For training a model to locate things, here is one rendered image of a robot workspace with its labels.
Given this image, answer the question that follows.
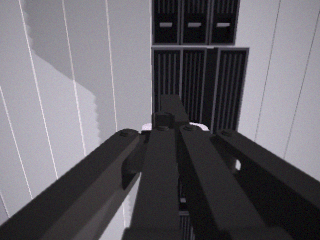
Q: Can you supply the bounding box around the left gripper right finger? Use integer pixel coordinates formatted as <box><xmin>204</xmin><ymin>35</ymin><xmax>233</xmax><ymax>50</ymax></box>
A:
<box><xmin>170</xmin><ymin>95</ymin><xmax>320</xmax><ymax>240</ymax></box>

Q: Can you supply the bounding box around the grey metal rack frame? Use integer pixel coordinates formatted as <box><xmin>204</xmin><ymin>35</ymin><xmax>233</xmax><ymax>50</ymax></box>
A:
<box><xmin>0</xmin><ymin>0</ymin><xmax>320</xmax><ymax>225</ymax></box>

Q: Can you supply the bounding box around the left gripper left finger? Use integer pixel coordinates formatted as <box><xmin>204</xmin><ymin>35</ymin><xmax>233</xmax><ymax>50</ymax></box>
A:
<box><xmin>0</xmin><ymin>94</ymin><xmax>182</xmax><ymax>240</ymax></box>

